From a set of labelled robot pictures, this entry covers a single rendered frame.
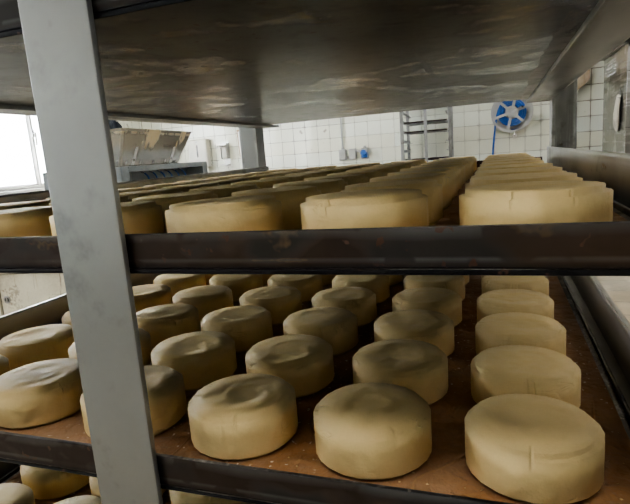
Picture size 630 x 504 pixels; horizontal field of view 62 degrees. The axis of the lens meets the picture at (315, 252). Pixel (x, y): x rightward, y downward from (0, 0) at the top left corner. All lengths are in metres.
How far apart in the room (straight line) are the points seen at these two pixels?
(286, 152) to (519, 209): 6.19
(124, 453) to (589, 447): 0.18
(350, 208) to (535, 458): 0.11
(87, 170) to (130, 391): 0.09
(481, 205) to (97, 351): 0.15
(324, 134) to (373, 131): 0.58
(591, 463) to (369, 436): 0.08
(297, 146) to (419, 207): 6.11
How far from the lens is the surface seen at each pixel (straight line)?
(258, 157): 0.84
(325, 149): 6.18
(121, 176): 1.99
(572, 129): 0.76
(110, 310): 0.21
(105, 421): 0.24
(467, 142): 5.90
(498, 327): 0.32
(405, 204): 0.19
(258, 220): 0.21
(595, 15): 0.27
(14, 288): 2.38
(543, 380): 0.26
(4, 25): 0.24
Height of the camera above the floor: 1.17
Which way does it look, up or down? 10 degrees down
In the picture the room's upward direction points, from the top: 4 degrees counter-clockwise
